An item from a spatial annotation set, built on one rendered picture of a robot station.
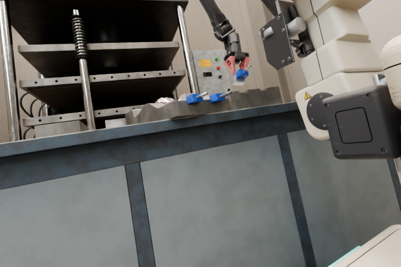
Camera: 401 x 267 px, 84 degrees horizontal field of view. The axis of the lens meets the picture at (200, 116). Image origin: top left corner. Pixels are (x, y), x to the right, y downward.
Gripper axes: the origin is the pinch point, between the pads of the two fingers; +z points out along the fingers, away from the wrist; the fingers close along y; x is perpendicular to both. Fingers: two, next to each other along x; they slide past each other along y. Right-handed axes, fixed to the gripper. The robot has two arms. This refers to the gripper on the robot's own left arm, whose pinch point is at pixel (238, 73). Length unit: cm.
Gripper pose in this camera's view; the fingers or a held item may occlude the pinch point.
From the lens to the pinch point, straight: 104.1
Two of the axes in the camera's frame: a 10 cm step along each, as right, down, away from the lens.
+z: 0.9, 9.5, -2.8
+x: 3.1, -3.0, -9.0
